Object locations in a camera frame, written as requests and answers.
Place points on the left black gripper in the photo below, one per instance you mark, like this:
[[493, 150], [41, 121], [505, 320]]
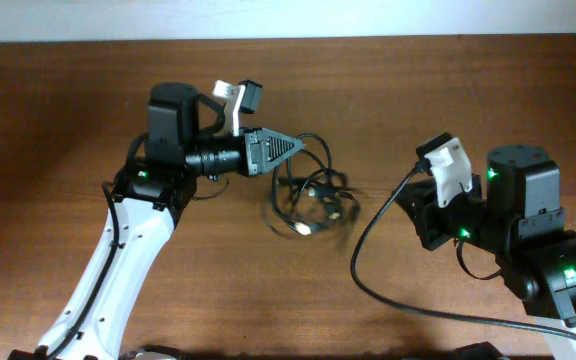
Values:
[[256, 153]]

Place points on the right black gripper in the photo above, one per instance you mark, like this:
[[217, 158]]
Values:
[[429, 220]]

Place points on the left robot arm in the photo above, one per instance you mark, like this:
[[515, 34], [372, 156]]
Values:
[[190, 135]]

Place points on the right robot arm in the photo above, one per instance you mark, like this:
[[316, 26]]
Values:
[[514, 213]]

